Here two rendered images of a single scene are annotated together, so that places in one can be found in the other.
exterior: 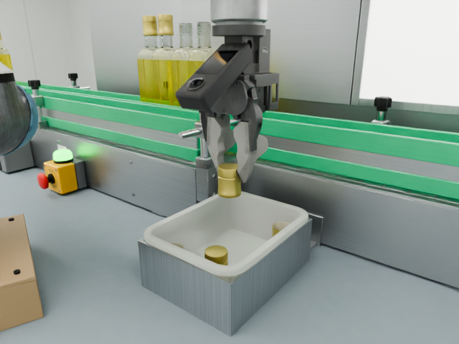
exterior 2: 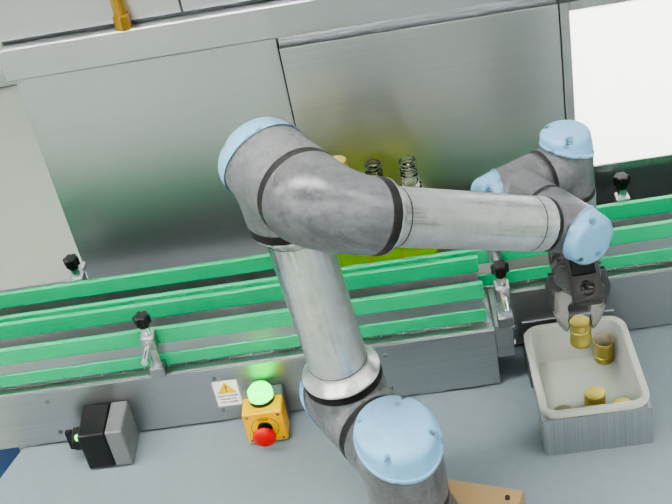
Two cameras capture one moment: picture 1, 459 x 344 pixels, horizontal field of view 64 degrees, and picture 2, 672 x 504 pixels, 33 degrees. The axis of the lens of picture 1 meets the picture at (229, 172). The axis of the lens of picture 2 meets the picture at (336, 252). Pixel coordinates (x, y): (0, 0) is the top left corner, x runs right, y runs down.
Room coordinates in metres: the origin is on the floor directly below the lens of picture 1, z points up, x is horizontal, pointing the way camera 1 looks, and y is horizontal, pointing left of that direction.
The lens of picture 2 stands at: (-0.50, 1.03, 2.13)
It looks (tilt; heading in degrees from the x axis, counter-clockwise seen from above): 35 degrees down; 329
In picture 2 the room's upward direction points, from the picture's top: 12 degrees counter-clockwise
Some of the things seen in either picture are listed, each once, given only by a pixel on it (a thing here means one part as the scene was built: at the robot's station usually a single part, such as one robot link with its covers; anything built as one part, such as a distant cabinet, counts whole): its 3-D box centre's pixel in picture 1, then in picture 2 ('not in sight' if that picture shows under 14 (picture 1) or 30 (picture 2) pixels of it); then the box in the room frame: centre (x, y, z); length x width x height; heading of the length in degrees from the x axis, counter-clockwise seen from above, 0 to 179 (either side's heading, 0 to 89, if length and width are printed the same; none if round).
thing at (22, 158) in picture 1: (12, 154); (108, 435); (1.03, 0.64, 0.79); 0.08 x 0.08 x 0.08; 52
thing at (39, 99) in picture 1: (29, 106); (149, 354); (0.98, 0.53, 0.94); 0.07 x 0.04 x 0.13; 142
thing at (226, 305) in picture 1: (240, 244); (581, 375); (0.53, -0.02, 0.79); 0.27 x 0.17 x 0.08; 142
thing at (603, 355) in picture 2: (282, 237); (603, 349); (0.54, -0.09, 0.79); 0.04 x 0.04 x 0.04
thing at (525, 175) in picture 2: not in sight; (519, 194); (0.52, 0.09, 1.22); 0.11 x 0.11 x 0.08; 82
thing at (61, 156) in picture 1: (62, 155); (260, 392); (0.86, 0.41, 0.84); 0.04 x 0.04 x 0.03
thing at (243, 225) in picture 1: (230, 246); (585, 381); (0.50, 0.00, 0.80); 0.22 x 0.17 x 0.09; 142
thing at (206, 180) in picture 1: (218, 179); (503, 323); (0.67, 0.02, 0.85); 0.09 x 0.04 x 0.07; 142
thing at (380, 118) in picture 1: (382, 132); (619, 200); (0.67, -0.28, 0.94); 0.07 x 0.04 x 0.13; 142
